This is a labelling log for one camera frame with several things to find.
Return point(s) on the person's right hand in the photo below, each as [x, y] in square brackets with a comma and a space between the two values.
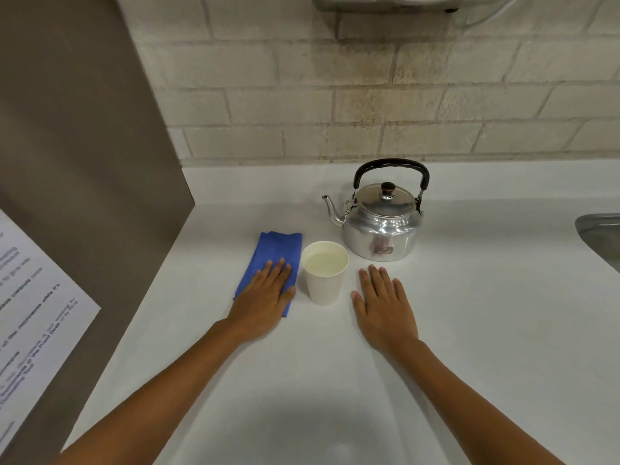
[385, 312]

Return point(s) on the person's left hand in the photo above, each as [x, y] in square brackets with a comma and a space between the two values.
[264, 300]

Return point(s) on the blue cloth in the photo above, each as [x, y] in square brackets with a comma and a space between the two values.
[273, 251]

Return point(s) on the white paper cup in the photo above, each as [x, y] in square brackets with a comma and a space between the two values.
[324, 273]

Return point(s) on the silver metal kettle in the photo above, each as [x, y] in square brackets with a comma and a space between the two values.
[382, 222]

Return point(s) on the person's left forearm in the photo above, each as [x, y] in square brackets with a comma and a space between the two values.
[145, 401]

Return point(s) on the person's right forearm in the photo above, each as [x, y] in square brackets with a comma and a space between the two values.
[474, 411]

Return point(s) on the white countertop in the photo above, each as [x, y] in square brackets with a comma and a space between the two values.
[436, 358]

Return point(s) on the stainless steel sink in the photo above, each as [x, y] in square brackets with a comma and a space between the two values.
[600, 237]

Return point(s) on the brown cabinet side panel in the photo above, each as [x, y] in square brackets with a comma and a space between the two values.
[97, 140]

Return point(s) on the white printed paper notice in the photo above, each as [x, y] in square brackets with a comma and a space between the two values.
[34, 334]

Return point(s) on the stainless steel hand dryer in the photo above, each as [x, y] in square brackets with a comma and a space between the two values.
[387, 0]

